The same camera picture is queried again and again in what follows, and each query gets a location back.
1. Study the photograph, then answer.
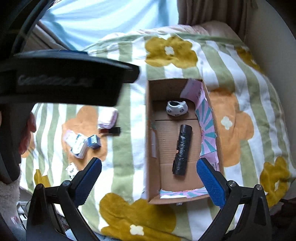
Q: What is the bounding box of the white blue patterned packet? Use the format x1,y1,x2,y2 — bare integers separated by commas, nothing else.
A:
65,162,79,180

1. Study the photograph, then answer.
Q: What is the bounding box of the blue dental floss box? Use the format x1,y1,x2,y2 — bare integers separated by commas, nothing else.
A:
70,133,88,159

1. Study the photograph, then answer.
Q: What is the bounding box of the small silver blue box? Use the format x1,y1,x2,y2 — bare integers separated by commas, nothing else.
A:
87,134,101,150

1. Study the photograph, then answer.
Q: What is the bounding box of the red lipstick black cap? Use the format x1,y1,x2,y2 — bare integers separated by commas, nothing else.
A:
99,127,121,136

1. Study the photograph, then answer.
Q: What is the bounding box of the black garbage bag roll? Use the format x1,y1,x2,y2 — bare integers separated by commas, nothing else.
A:
172,125,192,176

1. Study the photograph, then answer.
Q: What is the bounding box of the black white panda pouch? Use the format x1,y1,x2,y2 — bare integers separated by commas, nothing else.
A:
166,101,188,117

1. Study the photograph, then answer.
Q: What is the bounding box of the person left hand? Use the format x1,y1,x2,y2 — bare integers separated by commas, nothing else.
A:
18,113,36,155

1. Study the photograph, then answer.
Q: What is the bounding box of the light blue window curtain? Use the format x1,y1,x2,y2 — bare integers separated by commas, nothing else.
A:
41,1,179,50

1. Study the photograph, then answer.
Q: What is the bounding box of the floral striped blanket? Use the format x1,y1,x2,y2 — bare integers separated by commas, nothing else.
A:
20,33,295,240

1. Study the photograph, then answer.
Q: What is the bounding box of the pink cardboard box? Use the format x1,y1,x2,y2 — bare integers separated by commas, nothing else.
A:
145,78,223,205

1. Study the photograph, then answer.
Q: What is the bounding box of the brown right drape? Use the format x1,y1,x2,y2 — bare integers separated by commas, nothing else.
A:
177,0,258,40

